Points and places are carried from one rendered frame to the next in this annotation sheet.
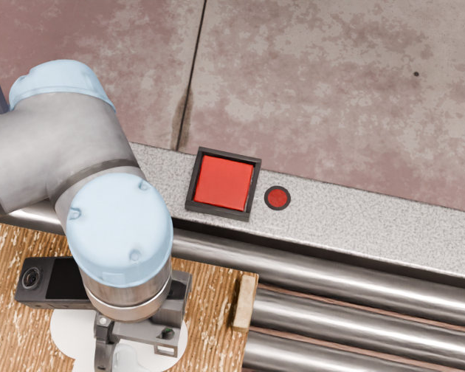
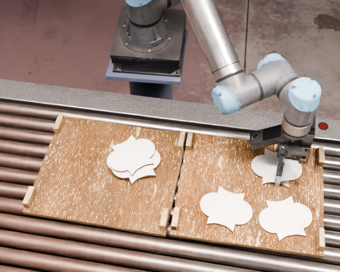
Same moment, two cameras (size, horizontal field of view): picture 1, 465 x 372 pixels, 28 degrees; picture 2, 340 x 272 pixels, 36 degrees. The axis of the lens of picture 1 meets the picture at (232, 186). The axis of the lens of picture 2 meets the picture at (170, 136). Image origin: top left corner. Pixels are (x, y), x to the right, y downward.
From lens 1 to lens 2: 0.77 m
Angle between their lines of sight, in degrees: 14
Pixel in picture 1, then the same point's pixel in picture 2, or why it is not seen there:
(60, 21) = not seen: hidden behind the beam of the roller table
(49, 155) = (277, 77)
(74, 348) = (261, 173)
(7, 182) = (265, 85)
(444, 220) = not seen: outside the picture
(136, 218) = (312, 87)
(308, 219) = (336, 132)
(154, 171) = (276, 120)
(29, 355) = (245, 177)
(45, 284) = (261, 136)
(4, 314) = (233, 165)
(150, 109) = not seen: hidden behind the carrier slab
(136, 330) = (295, 149)
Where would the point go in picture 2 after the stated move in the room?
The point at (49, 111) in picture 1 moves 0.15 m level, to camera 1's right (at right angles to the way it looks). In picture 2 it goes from (275, 65) to (336, 68)
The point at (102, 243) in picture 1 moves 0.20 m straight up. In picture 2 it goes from (304, 93) to (321, 28)
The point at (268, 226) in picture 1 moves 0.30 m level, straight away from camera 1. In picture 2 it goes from (321, 135) to (324, 66)
